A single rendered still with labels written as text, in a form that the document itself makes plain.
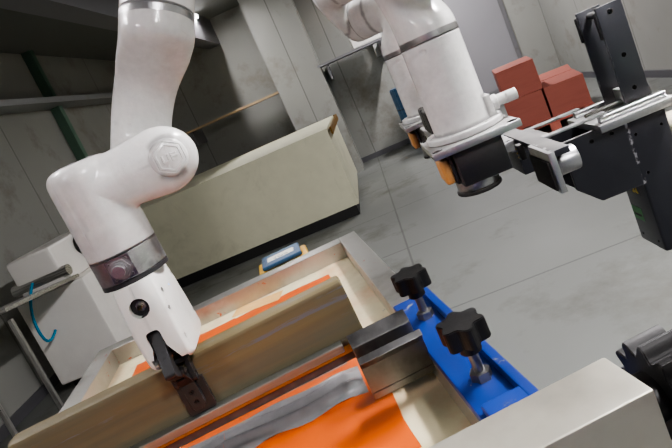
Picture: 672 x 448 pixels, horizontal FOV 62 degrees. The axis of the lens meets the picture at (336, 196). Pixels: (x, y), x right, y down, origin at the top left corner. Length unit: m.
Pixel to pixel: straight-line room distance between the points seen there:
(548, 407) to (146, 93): 0.55
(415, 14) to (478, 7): 8.10
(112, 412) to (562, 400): 0.48
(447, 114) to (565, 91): 5.02
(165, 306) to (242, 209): 5.19
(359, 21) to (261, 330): 0.86
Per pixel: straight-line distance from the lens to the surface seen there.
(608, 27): 1.18
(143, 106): 0.73
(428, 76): 0.87
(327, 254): 1.16
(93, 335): 4.59
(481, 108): 0.89
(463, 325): 0.50
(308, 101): 8.09
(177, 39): 0.67
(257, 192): 5.72
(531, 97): 5.84
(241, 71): 8.92
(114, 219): 0.62
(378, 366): 0.60
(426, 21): 0.87
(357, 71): 8.76
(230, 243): 5.91
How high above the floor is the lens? 1.29
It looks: 10 degrees down
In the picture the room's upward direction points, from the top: 24 degrees counter-clockwise
